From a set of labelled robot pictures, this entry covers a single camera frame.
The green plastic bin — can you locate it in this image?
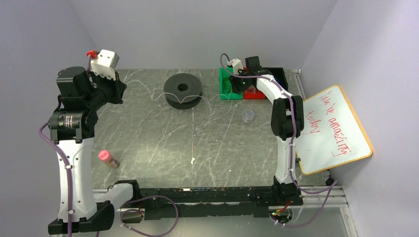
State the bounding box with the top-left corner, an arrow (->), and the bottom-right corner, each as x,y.
219,67 -> 243,100

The aluminium extrusion frame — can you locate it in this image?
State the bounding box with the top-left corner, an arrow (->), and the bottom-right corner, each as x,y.
93,185 -> 348,227

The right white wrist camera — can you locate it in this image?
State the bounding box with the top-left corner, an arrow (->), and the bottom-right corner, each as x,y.
227,58 -> 244,75

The whiteboard with wooden frame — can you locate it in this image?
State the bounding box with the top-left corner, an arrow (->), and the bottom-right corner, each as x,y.
296,85 -> 374,175

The red plastic bin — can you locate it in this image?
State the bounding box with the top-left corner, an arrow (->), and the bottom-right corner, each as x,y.
239,67 -> 266,99

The black plastic bin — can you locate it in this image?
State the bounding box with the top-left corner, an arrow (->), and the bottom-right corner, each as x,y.
263,67 -> 289,90

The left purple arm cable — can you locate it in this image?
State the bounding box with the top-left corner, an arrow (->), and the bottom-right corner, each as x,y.
39,121 -> 179,237

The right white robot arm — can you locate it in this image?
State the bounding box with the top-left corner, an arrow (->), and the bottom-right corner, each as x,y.
223,56 -> 304,205

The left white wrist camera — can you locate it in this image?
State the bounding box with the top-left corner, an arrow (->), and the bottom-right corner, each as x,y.
86,49 -> 120,80

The pink capped small bottle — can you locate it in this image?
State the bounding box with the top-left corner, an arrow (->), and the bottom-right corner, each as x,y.
98,150 -> 120,169

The black cable spool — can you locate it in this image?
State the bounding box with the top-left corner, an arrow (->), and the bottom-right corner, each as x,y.
163,73 -> 203,110

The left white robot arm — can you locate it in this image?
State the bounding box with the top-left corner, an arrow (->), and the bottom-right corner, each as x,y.
46,66 -> 141,236

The clear round plastic container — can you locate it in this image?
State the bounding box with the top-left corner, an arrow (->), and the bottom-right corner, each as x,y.
242,110 -> 255,124

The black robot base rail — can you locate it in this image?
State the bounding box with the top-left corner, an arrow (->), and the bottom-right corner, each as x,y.
122,184 -> 303,220

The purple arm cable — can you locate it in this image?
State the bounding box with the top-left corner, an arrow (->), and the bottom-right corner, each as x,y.
220,53 -> 338,229
39,121 -> 179,237

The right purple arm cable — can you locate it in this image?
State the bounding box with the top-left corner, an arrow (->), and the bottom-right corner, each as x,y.
220,53 -> 338,229

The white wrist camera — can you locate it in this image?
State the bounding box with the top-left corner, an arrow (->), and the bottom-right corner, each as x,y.
227,58 -> 244,75
86,49 -> 120,80

